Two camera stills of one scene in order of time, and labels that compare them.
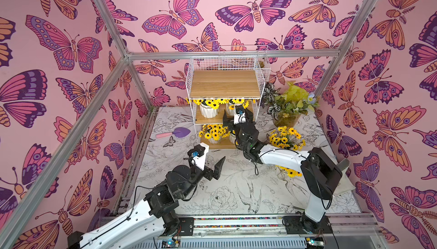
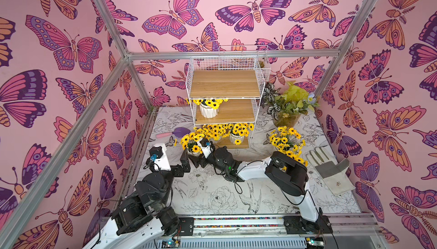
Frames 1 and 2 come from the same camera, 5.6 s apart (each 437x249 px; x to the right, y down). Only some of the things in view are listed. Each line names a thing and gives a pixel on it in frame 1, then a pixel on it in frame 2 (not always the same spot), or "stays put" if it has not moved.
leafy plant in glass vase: (287, 105) stays put
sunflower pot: (214, 132) stays put
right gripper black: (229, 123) -> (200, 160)
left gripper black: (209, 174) -> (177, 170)
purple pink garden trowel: (178, 132) stays put
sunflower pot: (286, 137) stays put
